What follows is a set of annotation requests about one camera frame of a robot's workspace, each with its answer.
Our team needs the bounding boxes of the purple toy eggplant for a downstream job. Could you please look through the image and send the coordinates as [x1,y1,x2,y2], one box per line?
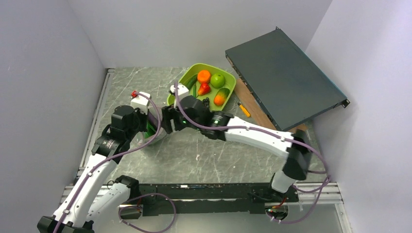
[148,112,161,132]

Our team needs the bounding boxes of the white green toy leek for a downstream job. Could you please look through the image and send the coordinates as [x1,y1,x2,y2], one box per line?
[142,120,156,139]

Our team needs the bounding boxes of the clear zip top bag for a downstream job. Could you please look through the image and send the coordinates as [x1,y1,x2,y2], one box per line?
[137,112,167,146]

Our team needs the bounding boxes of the yellow green toy mango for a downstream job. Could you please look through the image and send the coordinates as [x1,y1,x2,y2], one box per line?
[213,88,230,106]

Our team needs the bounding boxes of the green plastic tray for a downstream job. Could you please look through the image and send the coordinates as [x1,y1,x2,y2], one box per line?
[178,63,236,111]

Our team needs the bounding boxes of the orange toy fruit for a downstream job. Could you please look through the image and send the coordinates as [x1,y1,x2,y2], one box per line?
[197,70,211,84]

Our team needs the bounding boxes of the green toy apple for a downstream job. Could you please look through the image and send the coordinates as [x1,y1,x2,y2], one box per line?
[210,73,225,88]

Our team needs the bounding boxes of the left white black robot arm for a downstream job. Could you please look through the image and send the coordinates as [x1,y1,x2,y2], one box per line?
[37,104,149,233]

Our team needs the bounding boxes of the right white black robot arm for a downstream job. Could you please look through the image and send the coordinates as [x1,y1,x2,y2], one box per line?
[161,96,312,201]

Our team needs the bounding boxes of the black toy grapes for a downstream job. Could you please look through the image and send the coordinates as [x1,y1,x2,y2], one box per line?
[202,98,210,108]

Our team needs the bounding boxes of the red toy pepper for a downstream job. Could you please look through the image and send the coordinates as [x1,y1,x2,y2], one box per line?
[197,83,211,96]

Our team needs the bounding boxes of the green toy cucumber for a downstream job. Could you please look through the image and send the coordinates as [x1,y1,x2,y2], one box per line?
[185,74,197,90]

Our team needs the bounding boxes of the brown wooden board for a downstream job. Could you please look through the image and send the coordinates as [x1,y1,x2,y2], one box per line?
[235,82,308,133]

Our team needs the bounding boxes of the dark rack server chassis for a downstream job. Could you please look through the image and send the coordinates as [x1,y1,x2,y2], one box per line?
[225,28,350,131]

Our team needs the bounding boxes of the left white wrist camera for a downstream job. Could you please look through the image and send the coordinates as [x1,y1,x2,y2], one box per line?
[130,90,152,115]

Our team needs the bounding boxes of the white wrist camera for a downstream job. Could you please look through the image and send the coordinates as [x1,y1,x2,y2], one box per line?
[130,90,152,115]
[174,83,190,106]

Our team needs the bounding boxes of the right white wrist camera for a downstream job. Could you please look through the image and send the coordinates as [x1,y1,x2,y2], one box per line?
[174,83,190,106]

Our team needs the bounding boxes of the yellow handled screwdriver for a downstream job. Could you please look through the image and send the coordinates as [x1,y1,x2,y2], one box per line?
[237,102,251,117]

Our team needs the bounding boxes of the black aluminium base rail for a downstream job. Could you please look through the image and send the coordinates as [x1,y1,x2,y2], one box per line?
[61,177,343,227]

